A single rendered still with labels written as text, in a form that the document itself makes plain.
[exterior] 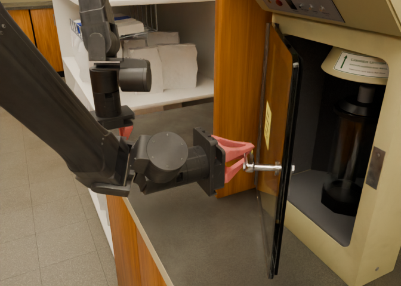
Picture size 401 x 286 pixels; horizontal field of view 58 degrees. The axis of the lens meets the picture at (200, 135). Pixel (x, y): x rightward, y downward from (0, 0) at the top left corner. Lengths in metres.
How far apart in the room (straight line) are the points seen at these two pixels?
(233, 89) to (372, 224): 0.40
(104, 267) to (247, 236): 1.40
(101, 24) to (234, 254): 0.55
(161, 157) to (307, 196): 0.47
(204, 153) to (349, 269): 0.37
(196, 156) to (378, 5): 0.32
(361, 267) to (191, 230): 0.36
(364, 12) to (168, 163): 0.33
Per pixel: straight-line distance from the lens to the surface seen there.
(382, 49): 0.61
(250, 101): 0.88
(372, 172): 0.66
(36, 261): 2.32
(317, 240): 0.82
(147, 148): 0.48
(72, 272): 2.18
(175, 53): 1.79
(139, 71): 0.77
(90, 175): 0.52
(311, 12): 0.65
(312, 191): 0.89
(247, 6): 0.82
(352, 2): 0.56
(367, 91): 0.76
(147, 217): 0.91
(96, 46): 0.78
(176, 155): 0.49
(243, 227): 0.88
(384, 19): 0.55
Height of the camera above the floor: 1.50
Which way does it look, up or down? 26 degrees down
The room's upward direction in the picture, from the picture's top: straight up
